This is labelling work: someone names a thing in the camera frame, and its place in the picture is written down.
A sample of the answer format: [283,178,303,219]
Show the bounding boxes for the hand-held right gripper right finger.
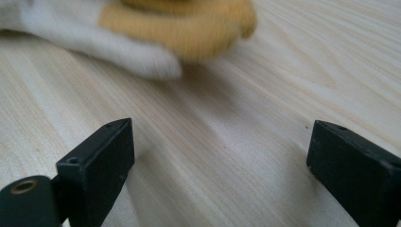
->
[305,119,401,227]

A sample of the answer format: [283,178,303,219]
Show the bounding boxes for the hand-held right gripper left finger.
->
[56,117,136,227]

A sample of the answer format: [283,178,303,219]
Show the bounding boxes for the beige glove with orange fingers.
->
[0,0,258,79]

